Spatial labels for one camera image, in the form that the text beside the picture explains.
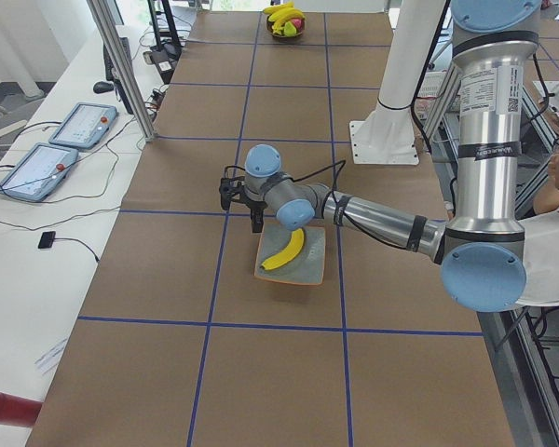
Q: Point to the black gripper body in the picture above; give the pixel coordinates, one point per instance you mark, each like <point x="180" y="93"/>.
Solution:
<point x="255" y="206"/>

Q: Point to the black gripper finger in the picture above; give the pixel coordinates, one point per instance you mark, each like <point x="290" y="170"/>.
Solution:
<point x="254" y="222"/>
<point x="259" y="222"/>

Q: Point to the yellow banana carried to plate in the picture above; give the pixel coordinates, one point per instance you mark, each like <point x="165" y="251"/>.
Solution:
<point x="288" y="253"/>

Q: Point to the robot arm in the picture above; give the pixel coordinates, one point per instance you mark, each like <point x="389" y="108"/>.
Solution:
<point x="480" y="250"/>

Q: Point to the grey square plate orange rim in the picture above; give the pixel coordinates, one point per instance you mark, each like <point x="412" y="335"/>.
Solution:
<point x="306" y="269"/>

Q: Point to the woven wicker fruit basket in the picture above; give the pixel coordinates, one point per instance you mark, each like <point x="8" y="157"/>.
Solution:
<point x="281" y="38"/>

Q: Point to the yellow banana upper in basket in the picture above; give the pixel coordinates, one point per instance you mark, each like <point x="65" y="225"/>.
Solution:
<point x="280" y="17"/>

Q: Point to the yellow banana in basket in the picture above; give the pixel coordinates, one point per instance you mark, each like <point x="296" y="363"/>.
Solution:
<point x="276" y="7"/>
<point x="280" y="17"/>

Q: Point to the yellow banana middle in basket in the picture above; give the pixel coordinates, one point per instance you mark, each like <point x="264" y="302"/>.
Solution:
<point x="276" y="7"/>

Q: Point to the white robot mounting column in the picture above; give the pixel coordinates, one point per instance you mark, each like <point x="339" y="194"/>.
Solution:
<point x="386" y="136"/>

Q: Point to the green pear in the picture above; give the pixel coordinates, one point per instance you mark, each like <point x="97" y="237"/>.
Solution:
<point x="289" y="30"/>

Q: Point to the far teach pendant tablet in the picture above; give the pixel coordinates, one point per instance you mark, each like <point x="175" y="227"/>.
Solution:
<point x="84" y="126"/>

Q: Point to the teach pendant tablet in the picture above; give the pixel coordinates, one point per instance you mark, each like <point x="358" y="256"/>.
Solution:
<point x="84" y="126"/>
<point x="39" y="172"/>

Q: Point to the dark red fruit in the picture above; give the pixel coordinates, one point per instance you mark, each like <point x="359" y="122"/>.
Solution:
<point x="297" y="23"/>

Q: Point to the black computer mouse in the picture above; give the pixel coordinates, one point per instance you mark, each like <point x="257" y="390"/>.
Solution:
<point x="103" y="87"/>

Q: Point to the small black box on desk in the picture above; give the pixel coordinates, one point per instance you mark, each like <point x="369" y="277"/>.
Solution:
<point x="46" y="240"/>

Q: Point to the near teach pendant tablet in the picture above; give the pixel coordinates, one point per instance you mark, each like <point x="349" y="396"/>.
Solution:
<point x="39" y="172"/>

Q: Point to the person in white shirt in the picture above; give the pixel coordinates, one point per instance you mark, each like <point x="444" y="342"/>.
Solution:
<point x="541" y="254"/>

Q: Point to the red cylinder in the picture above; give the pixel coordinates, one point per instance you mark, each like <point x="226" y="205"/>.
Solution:
<point x="16" y="411"/>

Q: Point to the aluminium frame post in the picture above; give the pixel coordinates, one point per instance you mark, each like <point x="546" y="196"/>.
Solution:
<point x="106" y="25"/>

